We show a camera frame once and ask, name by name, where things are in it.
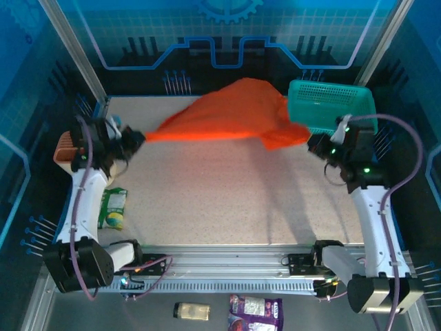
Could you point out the slotted aluminium rail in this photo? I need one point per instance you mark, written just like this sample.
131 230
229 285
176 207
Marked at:
213 286

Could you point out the green snack bag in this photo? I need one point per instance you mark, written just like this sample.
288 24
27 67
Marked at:
113 207

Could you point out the teal plastic mesh basket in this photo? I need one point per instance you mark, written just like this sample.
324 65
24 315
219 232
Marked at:
327 100

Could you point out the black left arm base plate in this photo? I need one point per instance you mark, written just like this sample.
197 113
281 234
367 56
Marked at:
156 260

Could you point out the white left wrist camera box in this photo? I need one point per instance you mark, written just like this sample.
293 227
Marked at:
113 125

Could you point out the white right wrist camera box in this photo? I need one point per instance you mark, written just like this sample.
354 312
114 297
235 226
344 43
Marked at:
341 128

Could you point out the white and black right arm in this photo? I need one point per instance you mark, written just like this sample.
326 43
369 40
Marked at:
377 220

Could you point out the purple snack bag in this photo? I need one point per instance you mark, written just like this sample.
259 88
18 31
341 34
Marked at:
256 312

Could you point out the orange t-shirt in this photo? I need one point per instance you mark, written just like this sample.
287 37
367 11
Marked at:
234 113

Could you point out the aluminium frame post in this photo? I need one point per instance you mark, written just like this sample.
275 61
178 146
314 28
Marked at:
74 48
382 41

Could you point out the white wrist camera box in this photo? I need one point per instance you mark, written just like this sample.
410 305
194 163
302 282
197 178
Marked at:
341 128
113 125

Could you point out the clear jar with beige contents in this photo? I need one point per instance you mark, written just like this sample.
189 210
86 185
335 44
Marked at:
191 311

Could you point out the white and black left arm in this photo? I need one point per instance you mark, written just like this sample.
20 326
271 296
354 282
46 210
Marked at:
84 203

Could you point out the beige knife block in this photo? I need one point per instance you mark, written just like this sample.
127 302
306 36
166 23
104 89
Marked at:
63 151

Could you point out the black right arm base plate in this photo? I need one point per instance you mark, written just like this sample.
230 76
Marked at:
298 263

